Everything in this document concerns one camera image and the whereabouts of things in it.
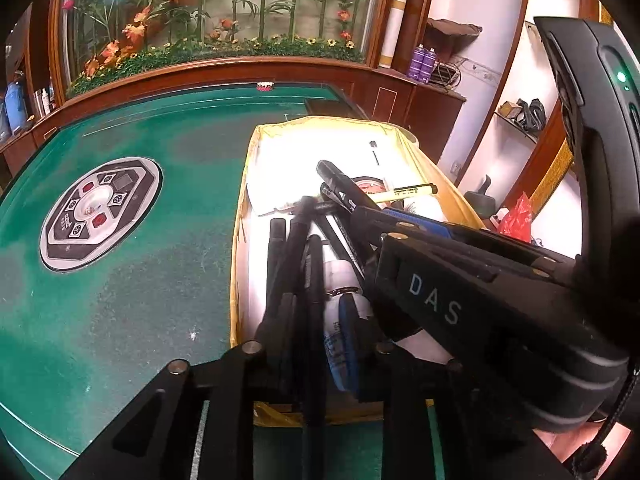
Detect yellow black pen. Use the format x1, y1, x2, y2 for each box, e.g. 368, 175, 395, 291
369, 183, 438, 204

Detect black marker pen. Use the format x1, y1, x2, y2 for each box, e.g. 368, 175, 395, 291
316, 159, 381, 214

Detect white pesticide bottle green label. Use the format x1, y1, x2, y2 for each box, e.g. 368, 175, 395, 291
323, 260, 373, 393

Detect right hand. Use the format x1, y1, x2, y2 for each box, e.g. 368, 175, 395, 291
534, 422, 631, 467

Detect yellow storage box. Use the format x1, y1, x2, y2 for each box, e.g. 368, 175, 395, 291
229, 114, 486, 428

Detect red plastic bag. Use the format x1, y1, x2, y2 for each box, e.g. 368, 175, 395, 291
498, 193, 533, 243

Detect purple bottles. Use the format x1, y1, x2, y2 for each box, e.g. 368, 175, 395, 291
407, 44, 437, 84

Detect mahjong table centre control panel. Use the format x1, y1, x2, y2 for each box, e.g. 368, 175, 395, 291
38, 156, 163, 273

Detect artificial flower display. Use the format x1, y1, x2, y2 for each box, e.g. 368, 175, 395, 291
61, 0, 376, 96

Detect blue thermos jug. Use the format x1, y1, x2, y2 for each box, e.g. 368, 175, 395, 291
4, 70, 27, 134

